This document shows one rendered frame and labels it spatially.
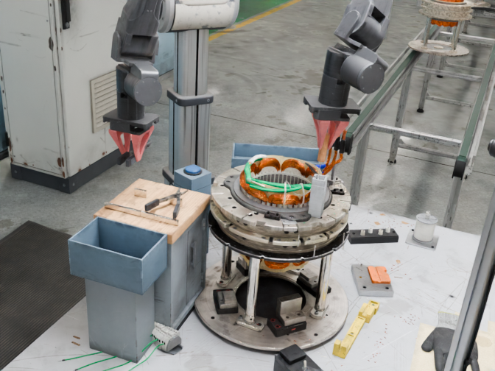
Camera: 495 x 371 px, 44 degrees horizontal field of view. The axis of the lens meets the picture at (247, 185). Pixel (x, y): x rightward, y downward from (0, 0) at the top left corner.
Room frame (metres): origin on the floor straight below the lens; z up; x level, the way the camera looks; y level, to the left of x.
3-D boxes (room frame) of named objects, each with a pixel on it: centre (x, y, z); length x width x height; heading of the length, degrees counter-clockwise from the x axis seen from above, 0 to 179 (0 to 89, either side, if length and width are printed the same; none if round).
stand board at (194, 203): (1.21, 0.21, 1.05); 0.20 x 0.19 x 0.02; 161
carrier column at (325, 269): (1.21, -0.20, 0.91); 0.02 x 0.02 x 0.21
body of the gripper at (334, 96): (1.16, -0.16, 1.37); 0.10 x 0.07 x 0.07; 102
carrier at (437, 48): (4.05, -1.19, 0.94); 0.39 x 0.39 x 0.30
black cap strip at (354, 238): (1.60, -0.39, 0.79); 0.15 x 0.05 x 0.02; 101
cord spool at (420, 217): (1.61, -0.54, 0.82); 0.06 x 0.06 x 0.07
